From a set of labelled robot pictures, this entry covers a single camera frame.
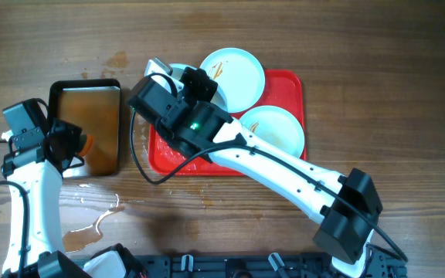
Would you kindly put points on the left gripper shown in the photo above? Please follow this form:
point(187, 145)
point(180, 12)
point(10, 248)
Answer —
point(71, 133)

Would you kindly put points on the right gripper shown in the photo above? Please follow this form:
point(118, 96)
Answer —
point(199, 78)

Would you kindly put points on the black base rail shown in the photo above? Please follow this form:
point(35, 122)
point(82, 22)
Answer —
point(305, 265)

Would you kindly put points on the black water-filled pan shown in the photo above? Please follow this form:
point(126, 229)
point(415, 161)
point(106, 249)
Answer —
point(95, 106)

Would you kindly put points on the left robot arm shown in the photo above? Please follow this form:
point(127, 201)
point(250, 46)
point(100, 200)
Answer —
point(41, 148)

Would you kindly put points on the green orange sponge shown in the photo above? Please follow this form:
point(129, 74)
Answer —
point(85, 144)

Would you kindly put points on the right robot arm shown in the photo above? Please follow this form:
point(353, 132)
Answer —
point(346, 207)

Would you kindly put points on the white plate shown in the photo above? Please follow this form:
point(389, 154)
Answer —
point(239, 75)
point(276, 126)
point(219, 98)

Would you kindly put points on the red plastic tray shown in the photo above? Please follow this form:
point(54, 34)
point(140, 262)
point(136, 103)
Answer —
point(282, 89)

